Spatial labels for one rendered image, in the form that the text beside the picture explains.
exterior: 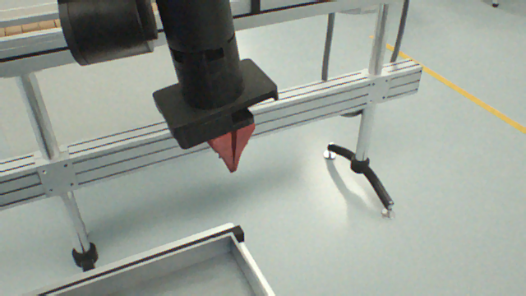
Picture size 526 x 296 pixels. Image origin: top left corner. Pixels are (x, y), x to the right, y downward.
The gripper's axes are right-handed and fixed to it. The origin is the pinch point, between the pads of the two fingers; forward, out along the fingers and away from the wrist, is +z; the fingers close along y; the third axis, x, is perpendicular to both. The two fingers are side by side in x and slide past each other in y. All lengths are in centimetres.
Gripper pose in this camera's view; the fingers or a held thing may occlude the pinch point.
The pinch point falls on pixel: (230, 162)
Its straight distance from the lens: 49.3
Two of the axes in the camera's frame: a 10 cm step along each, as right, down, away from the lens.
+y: -8.9, 3.7, -2.4
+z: 1.2, 7.3, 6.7
